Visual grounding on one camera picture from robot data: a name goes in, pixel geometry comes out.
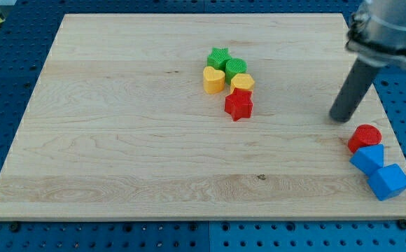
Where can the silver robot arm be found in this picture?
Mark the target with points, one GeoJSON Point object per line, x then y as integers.
{"type": "Point", "coordinates": [377, 33]}

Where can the blue triangle block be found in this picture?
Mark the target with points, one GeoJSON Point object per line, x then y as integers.
{"type": "Point", "coordinates": [368, 159]}

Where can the red star block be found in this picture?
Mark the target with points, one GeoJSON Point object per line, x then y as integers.
{"type": "Point", "coordinates": [239, 104]}

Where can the yellow heart block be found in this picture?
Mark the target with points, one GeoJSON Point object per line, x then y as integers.
{"type": "Point", "coordinates": [213, 80]}

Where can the yellow hexagon block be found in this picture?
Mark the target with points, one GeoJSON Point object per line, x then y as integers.
{"type": "Point", "coordinates": [243, 81]}

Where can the light wooden board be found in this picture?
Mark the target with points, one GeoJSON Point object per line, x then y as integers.
{"type": "Point", "coordinates": [119, 127]}

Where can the green cylinder block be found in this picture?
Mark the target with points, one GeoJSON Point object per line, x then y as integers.
{"type": "Point", "coordinates": [233, 67]}

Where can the green star block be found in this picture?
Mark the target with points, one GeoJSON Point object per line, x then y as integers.
{"type": "Point", "coordinates": [218, 58]}

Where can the red cylinder block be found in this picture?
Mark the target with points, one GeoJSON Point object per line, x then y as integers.
{"type": "Point", "coordinates": [363, 136]}

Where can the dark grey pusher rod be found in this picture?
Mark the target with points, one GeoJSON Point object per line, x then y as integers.
{"type": "Point", "coordinates": [353, 90]}

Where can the blue cube block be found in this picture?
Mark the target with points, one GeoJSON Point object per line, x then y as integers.
{"type": "Point", "coordinates": [387, 182]}

